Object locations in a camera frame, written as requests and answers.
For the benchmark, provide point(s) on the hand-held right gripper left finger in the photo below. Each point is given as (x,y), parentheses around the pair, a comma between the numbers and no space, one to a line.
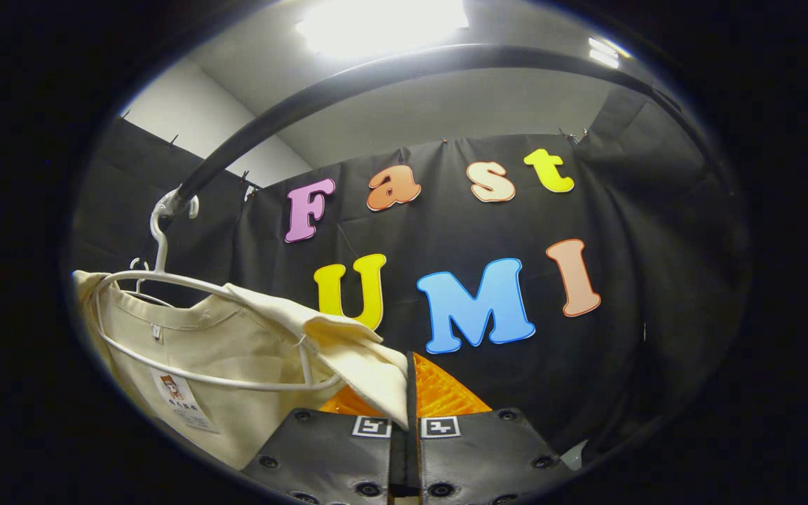
(327,449)

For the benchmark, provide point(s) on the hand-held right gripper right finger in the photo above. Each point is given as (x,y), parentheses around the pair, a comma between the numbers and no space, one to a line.
(481,449)

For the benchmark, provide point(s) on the cream long-sleeved shirt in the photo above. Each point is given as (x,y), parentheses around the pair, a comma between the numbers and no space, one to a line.
(236,347)

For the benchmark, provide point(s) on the white plastic hanger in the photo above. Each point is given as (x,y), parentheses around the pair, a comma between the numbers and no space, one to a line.
(160,256)
(139,280)

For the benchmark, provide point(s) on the black clothes rack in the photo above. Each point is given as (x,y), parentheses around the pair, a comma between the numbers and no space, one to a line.
(271,116)

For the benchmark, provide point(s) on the black backdrop cloth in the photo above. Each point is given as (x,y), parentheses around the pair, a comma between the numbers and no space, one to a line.
(446,224)

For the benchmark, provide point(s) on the small ceiling light panel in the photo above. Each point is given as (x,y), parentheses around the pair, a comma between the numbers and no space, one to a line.
(604,52)

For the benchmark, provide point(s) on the large ceiling light panel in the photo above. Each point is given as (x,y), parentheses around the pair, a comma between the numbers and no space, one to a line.
(383,24)

